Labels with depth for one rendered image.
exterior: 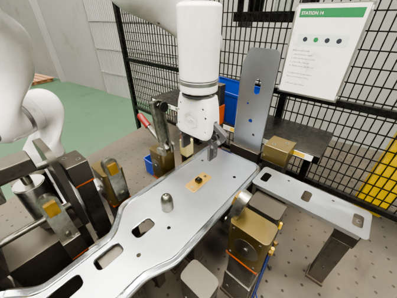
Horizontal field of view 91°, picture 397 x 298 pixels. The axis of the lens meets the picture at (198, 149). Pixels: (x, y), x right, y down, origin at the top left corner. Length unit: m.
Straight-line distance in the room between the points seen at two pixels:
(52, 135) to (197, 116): 0.58
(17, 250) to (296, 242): 0.86
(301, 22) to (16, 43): 0.86
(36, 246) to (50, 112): 0.42
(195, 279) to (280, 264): 0.44
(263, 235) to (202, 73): 0.35
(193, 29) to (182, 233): 0.42
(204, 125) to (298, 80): 0.57
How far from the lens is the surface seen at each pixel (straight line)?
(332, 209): 0.63
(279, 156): 0.69
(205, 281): 0.46
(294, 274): 0.84
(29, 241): 0.66
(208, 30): 0.39
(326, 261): 0.75
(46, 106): 0.82
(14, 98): 0.74
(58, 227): 0.56
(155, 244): 0.49
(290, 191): 0.63
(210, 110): 0.42
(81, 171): 0.57
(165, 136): 0.62
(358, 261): 0.98
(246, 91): 0.70
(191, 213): 0.52
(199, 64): 0.40
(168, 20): 0.51
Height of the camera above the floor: 1.41
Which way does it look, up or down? 34 degrees down
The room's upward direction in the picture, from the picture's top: straight up
